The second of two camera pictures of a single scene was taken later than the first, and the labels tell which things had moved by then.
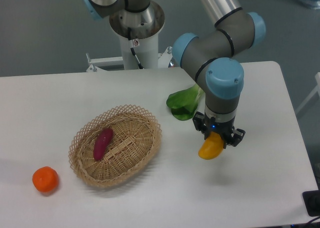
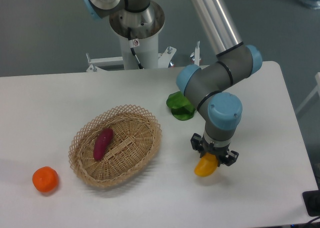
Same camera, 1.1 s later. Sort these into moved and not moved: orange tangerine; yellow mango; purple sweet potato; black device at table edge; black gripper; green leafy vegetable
Moved: black gripper; yellow mango
Not moved: black device at table edge; purple sweet potato; orange tangerine; green leafy vegetable
